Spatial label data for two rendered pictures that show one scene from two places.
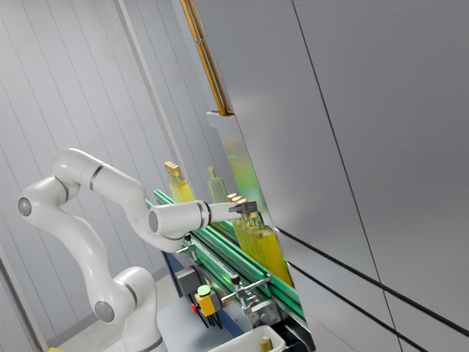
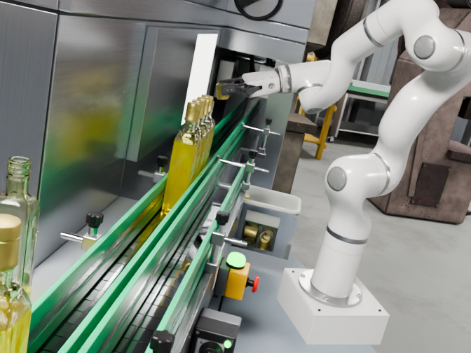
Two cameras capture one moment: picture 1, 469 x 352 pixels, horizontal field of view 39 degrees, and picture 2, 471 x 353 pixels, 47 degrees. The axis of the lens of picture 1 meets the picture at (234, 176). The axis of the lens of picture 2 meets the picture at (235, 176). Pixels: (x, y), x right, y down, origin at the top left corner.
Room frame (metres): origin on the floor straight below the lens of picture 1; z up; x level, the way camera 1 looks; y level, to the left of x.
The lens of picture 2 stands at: (3.44, 0.58, 1.55)
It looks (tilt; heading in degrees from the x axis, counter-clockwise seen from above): 16 degrees down; 199
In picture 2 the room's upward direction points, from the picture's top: 12 degrees clockwise
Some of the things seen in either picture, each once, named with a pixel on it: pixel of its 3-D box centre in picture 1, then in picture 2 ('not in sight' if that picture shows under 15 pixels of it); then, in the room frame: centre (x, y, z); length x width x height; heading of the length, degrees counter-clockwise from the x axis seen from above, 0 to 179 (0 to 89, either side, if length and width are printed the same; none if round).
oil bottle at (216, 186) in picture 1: (219, 194); (10, 246); (2.88, 0.09, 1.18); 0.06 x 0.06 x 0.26; 22
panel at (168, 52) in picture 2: not in sight; (182, 80); (1.83, -0.21, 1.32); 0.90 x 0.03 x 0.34; 14
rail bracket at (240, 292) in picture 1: (248, 291); (242, 167); (1.90, 0.08, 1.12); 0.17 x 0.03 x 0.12; 104
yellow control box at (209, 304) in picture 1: (207, 302); (233, 279); (2.30, 0.25, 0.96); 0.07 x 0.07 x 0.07; 14
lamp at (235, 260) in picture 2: (203, 290); (236, 259); (2.30, 0.25, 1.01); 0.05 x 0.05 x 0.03
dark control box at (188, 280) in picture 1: (188, 281); (214, 341); (2.57, 0.32, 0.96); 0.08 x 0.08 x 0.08; 14
